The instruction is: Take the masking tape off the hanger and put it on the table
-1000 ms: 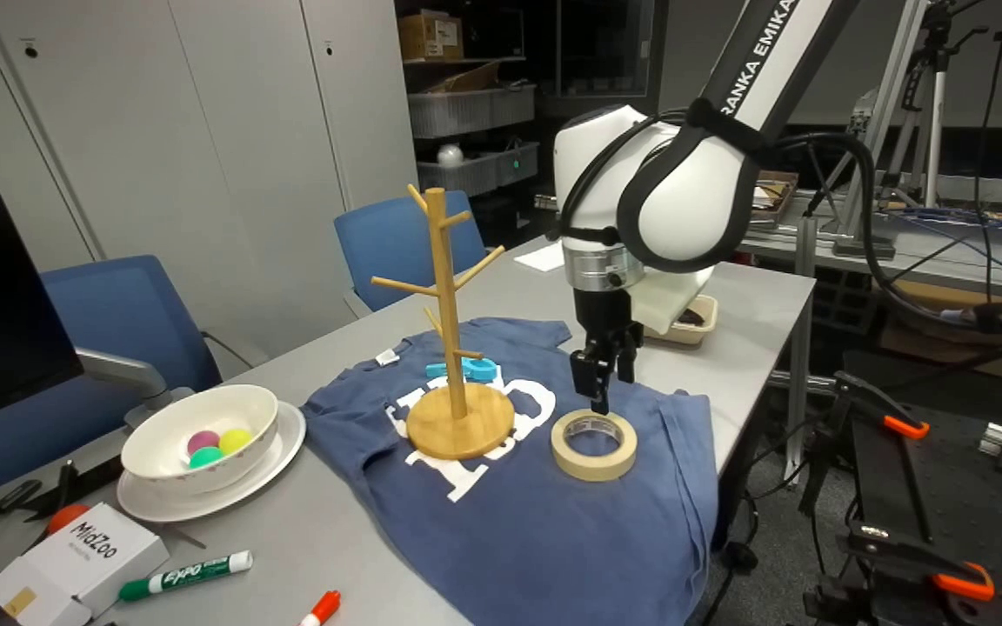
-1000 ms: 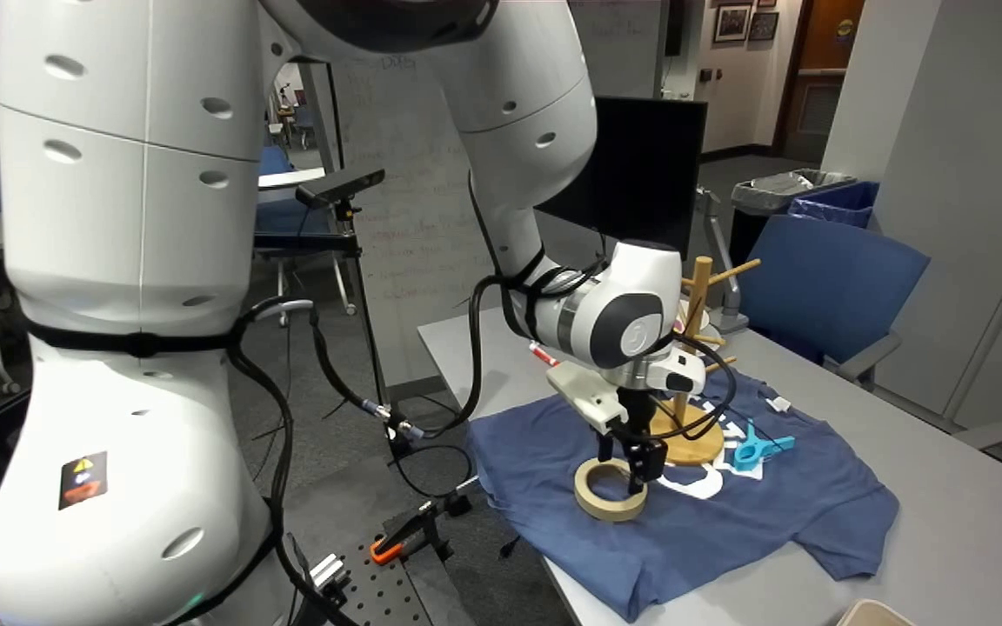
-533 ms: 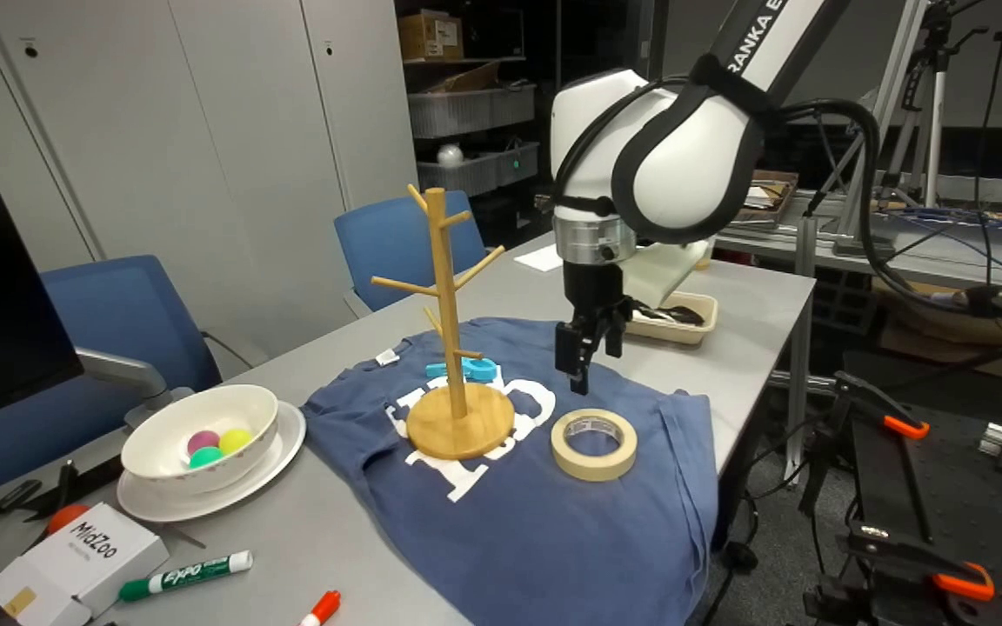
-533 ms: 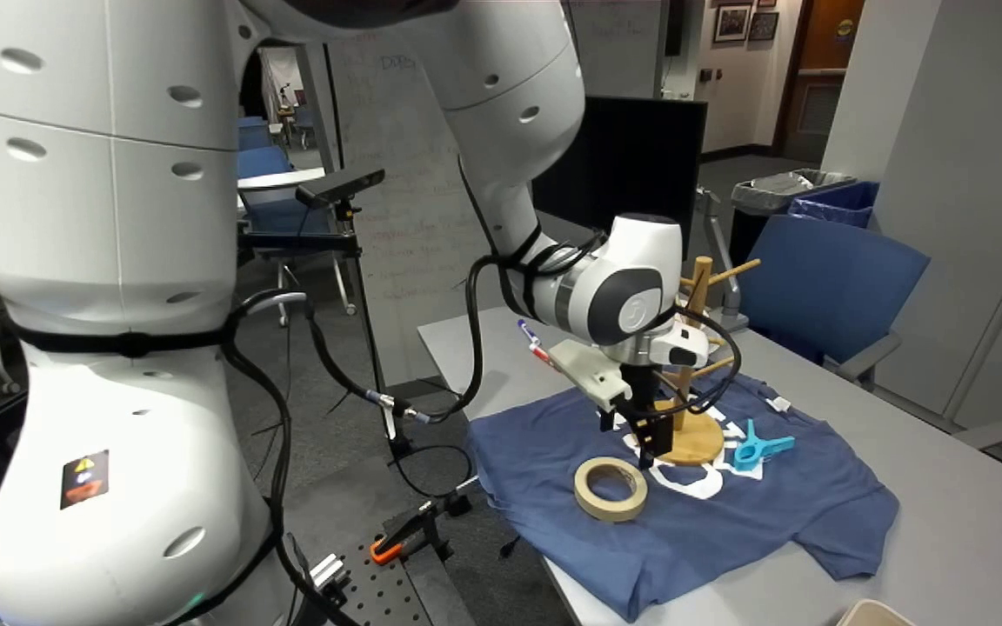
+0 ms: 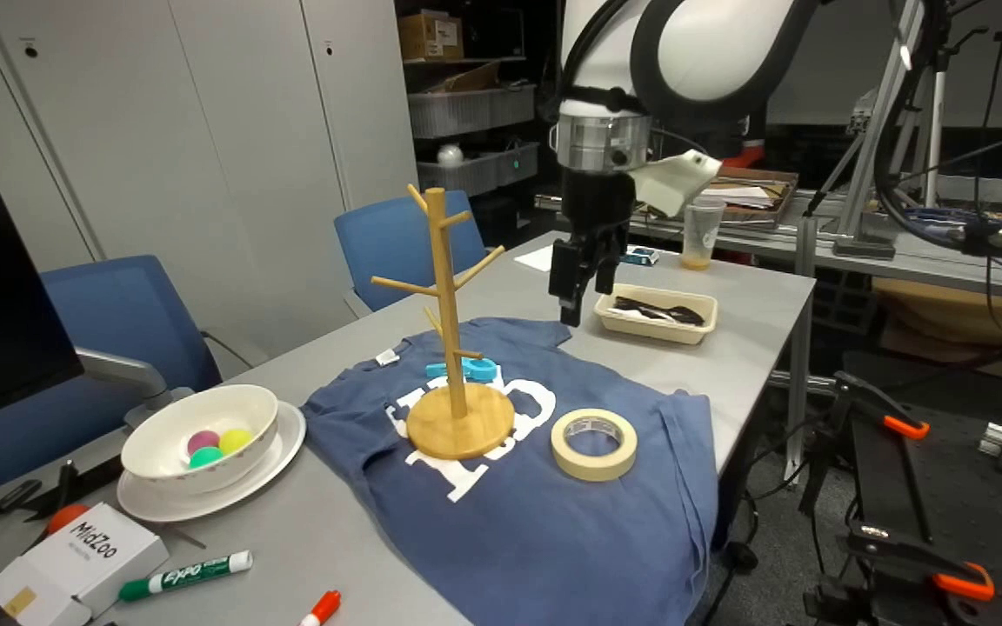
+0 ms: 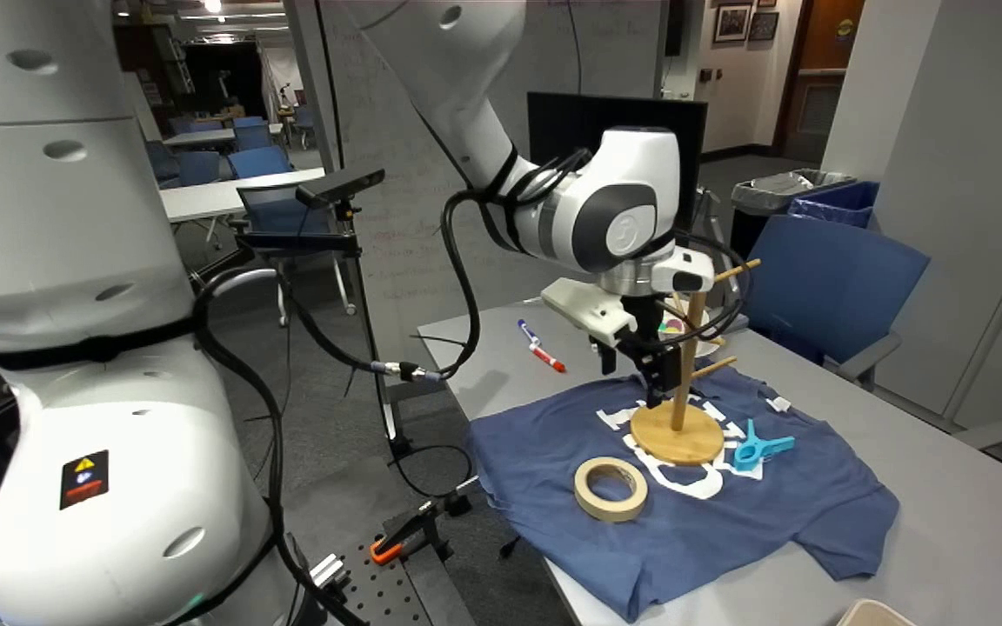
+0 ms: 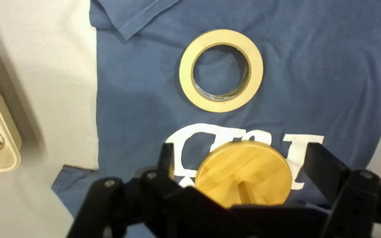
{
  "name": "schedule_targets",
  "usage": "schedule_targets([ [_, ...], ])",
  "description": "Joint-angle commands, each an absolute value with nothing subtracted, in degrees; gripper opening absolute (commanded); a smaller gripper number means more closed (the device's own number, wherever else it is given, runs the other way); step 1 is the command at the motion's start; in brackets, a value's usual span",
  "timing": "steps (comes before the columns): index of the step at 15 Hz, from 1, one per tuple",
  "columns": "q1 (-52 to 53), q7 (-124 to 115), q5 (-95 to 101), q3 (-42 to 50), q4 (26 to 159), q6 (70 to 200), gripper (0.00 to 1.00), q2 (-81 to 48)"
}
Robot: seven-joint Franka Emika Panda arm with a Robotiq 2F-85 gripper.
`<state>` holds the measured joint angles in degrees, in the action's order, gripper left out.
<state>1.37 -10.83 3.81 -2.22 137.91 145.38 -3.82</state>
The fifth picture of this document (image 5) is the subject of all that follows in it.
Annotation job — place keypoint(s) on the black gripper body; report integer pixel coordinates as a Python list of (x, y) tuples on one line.
[(597, 210)]

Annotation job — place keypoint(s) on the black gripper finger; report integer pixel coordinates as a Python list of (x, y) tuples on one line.
[(570, 291), (605, 266)]

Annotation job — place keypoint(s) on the beige masking tape roll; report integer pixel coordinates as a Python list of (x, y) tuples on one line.
[(564, 454)]

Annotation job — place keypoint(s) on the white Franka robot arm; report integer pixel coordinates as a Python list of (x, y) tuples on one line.
[(685, 58)]

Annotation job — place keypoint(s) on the wooden peg hanger stand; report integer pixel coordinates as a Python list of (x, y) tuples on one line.
[(453, 422)]

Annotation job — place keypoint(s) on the black plastic cutlery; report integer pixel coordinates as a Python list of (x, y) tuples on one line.
[(657, 309)]

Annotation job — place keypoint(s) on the beige cutlery tray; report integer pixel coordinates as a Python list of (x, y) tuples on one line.
[(655, 328)]

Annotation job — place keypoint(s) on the clear plastic cup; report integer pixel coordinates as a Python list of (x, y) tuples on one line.
[(702, 236)]

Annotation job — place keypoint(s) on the gray storage bin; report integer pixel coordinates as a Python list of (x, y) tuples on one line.
[(470, 109), (484, 173)]

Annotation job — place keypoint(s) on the turquoise plastic clip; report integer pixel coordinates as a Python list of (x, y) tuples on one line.
[(482, 370)]

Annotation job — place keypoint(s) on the stack of books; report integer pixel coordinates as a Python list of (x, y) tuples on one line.
[(757, 197)]

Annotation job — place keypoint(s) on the blue office chair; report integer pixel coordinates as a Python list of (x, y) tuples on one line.
[(121, 324), (391, 243)]

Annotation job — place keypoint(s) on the blue printed t-shirt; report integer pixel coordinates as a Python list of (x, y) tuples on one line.
[(548, 534)]

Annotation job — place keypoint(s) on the silver tripod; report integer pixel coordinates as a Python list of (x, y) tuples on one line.
[(871, 139)]

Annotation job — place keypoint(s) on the orange black clamp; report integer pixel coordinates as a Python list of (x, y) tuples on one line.
[(911, 568), (887, 410)]

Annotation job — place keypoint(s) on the yellow disc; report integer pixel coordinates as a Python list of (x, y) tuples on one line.
[(236, 439)]

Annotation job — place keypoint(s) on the pink disc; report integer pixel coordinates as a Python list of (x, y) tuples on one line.
[(202, 439)]

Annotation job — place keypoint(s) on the green disc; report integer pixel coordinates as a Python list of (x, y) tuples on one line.
[(206, 455)]

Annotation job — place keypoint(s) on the red marker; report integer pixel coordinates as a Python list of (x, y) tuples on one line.
[(322, 607)]

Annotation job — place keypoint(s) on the white bowl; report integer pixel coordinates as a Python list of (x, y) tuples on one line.
[(163, 445)]

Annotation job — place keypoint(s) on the green marker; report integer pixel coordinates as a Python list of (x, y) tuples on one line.
[(175, 575)]

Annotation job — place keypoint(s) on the small white cardboard box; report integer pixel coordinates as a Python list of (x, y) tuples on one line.
[(69, 568)]

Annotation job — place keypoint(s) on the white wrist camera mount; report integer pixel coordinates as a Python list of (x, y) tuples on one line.
[(677, 179)]

